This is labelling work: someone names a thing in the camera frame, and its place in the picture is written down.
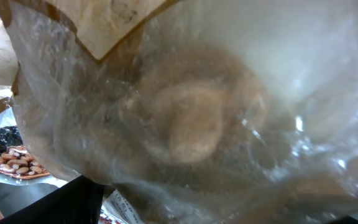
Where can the brown white snack bag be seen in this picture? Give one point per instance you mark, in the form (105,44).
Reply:
(225,111)

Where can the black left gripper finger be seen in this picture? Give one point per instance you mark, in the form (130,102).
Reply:
(77,202)

